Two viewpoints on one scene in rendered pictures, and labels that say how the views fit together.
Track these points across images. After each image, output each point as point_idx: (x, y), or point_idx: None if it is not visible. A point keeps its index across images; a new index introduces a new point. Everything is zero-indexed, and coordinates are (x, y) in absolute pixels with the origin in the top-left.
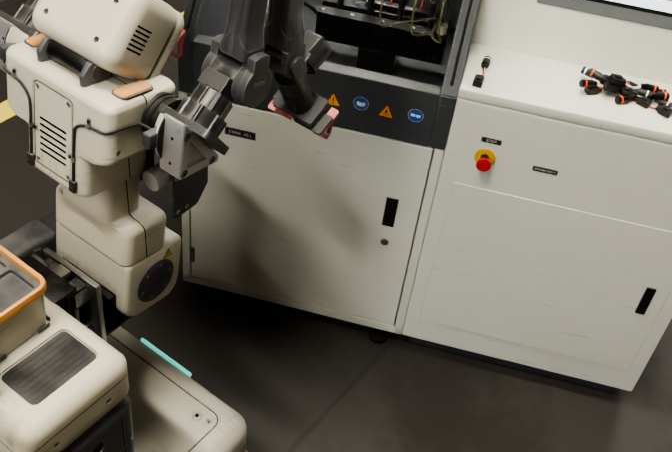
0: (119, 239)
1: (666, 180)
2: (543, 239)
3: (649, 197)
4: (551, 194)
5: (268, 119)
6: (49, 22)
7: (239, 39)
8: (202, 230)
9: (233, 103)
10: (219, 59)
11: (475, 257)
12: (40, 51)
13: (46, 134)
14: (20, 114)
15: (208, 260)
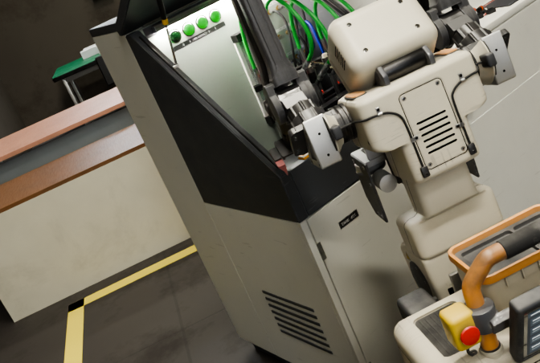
0: (488, 197)
1: (525, 38)
2: (510, 128)
3: (525, 55)
4: (496, 95)
5: (357, 189)
6: (376, 51)
7: None
8: (367, 336)
9: (333, 199)
10: (443, 18)
11: (494, 177)
12: (386, 75)
13: (427, 133)
14: (398, 144)
15: (382, 362)
